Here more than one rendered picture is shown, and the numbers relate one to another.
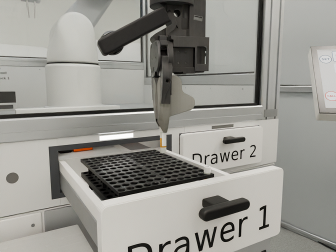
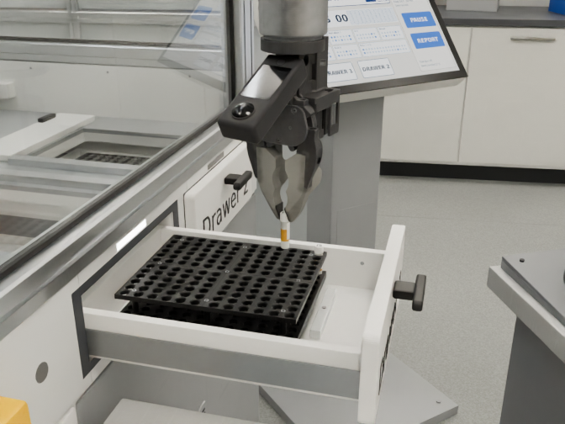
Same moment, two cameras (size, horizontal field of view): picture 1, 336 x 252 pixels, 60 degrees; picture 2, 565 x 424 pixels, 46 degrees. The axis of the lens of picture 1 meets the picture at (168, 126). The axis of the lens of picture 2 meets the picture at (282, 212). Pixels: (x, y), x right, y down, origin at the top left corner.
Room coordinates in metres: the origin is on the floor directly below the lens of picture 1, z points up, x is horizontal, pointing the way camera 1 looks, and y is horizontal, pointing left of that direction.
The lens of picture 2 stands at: (-0.03, 0.52, 1.29)
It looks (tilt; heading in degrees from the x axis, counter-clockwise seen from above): 23 degrees down; 315
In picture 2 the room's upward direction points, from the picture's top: straight up
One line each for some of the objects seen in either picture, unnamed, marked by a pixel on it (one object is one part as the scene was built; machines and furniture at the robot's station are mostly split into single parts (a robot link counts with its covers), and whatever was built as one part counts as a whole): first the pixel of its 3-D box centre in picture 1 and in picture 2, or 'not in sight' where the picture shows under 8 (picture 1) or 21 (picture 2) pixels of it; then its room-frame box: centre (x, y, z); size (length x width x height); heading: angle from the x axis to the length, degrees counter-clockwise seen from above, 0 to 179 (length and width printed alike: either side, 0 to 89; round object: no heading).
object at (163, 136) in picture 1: (163, 139); (285, 230); (0.48, 0.01, 0.96); 0.01 x 0.01 x 0.05
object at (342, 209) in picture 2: not in sight; (351, 241); (1.01, -0.78, 0.51); 0.50 x 0.45 x 1.02; 166
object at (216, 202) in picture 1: (218, 205); (409, 290); (0.35, -0.06, 0.91); 0.07 x 0.04 x 0.01; 120
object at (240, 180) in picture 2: (231, 139); (236, 179); (0.78, -0.17, 0.91); 0.07 x 0.04 x 0.01; 120
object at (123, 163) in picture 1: (141, 181); (228, 294); (0.54, 0.05, 0.87); 0.22 x 0.18 x 0.06; 30
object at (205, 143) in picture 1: (224, 149); (222, 195); (0.81, -0.16, 0.87); 0.29 x 0.02 x 0.11; 120
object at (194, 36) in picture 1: (176, 38); (295, 91); (0.49, -0.01, 1.13); 0.09 x 0.08 x 0.12; 104
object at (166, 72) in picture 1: (164, 75); (301, 150); (0.46, 0.01, 1.07); 0.05 x 0.02 x 0.09; 14
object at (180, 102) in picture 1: (176, 104); (307, 182); (0.47, -0.01, 1.02); 0.06 x 0.03 x 0.09; 104
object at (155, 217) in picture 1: (205, 220); (384, 310); (0.37, -0.05, 0.87); 0.29 x 0.02 x 0.11; 120
